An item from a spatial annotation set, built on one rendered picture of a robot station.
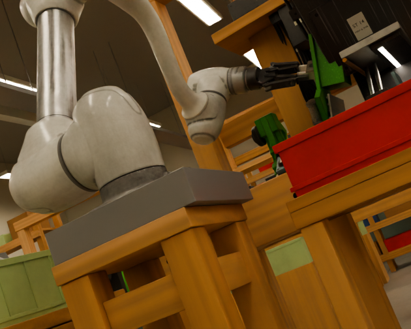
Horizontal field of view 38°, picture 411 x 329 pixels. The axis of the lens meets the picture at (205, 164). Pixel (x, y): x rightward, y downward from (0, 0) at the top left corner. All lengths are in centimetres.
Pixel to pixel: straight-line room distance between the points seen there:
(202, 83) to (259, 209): 56
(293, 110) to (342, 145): 99
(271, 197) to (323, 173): 37
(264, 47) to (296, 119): 30
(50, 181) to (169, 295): 41
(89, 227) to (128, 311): 18
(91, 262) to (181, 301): 19
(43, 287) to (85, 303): 49
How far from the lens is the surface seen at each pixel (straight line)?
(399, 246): 876
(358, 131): 122
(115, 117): 128
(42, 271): 171
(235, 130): 238
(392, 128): 121
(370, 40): 160
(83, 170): 132
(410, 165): 117
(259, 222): 159
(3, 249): 721
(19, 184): 144
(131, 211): 115
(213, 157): 231
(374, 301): 142
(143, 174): 125
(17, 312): 163
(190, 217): 110
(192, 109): 186
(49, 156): 138
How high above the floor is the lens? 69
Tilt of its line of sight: 11 degrees up
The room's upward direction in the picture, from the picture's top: 22 degrees counter-clockwise
